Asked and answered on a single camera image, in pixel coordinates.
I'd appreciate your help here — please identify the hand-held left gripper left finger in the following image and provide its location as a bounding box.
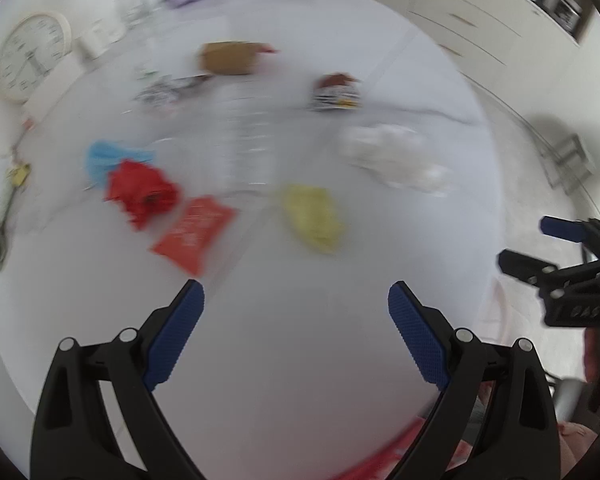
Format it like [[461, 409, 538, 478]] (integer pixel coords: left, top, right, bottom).
[[30, 280, 206, 480]]

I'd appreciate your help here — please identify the small white container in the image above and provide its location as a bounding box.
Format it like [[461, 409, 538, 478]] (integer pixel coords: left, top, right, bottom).
[[75, 20, 126, 61]]

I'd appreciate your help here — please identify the brown packet with red edge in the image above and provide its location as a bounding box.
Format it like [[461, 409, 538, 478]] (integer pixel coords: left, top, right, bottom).
[[198, 41, 278, 77]]

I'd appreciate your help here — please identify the yellow crumpled paper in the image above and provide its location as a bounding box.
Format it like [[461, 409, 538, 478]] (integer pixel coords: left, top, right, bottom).
[[280, 183, 347, 255]]

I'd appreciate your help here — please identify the clear plastic bottle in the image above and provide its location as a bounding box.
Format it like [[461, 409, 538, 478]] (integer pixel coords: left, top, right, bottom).
[[215, 85, 276, 191]]

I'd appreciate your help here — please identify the white round clock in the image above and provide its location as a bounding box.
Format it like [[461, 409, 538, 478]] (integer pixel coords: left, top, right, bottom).
[[0, 12, 73, 106]]

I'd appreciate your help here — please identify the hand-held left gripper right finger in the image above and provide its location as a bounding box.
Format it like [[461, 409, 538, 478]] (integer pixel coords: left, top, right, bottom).
[[387, 280, 563, 480]]

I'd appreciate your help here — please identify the metal frame chair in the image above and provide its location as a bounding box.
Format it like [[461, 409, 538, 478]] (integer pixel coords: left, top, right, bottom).
[[535, 132, 596, 193]]

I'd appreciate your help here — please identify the red flat packet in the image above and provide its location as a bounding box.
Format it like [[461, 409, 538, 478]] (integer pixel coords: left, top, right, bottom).
[[150, 195, 237, 277]]

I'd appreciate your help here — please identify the red paper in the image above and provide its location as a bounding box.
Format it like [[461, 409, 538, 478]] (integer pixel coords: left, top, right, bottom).
[[104, 158, 181, 231]]

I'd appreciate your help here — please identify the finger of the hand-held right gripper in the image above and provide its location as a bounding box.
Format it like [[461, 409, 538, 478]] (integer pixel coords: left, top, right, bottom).
[[497, 249, 564, 289], [540, 216, 600, 262]]

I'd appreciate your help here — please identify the blue crumpled paper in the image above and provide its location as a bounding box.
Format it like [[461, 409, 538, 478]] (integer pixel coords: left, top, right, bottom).
[[84, 141, 157, 191]]

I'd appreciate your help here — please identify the white box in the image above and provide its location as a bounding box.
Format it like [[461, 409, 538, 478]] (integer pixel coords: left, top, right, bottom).
[[22, 55, 88, 121]]

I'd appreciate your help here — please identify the white drawer cabinet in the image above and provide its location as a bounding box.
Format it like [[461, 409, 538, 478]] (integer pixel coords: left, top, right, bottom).
[[407, 0, 581, 66]]

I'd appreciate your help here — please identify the yellow key tag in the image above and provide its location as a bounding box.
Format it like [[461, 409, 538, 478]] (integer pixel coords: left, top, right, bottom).
[[7, 162, 33, 188]]

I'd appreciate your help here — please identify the white crumpled plastic bag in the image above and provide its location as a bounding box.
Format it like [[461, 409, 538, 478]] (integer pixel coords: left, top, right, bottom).
[[339, 122, 453, 196]]

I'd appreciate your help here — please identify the dark brown snack wrapper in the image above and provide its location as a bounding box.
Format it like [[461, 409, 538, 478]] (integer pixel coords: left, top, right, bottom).
[[310, 72, 363, 113]]

